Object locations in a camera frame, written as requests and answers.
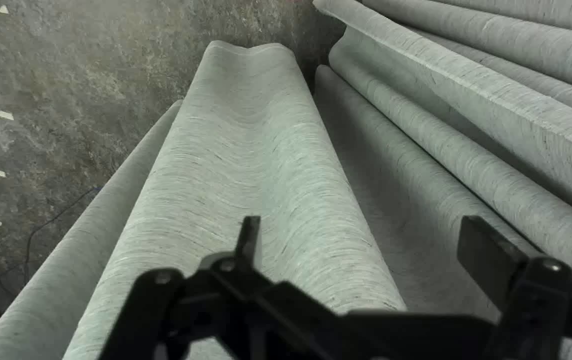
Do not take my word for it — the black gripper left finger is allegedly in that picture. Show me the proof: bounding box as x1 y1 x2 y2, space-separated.
99 214 342 360

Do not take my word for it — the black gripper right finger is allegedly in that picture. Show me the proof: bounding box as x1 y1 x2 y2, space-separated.
456 214 572 360

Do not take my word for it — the grey woven fabric curtain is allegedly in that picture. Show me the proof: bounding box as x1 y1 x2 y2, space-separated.
0 0 572 360

